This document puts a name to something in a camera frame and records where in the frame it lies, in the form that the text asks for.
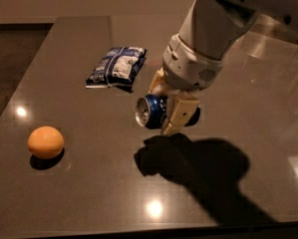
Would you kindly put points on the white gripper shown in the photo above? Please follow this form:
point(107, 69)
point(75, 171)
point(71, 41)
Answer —
point(189, 69)

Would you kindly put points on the blue pepsi can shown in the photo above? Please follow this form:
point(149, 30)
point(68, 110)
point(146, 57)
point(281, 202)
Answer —
point(150, 112)

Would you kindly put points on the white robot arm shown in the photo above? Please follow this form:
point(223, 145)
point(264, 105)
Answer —
point(212, 26)

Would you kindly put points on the blue white chip bag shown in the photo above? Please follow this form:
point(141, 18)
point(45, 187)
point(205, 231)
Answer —
point(117, 68)

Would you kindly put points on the orange fruit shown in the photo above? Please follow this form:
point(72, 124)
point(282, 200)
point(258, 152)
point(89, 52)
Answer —
point(45, 142)

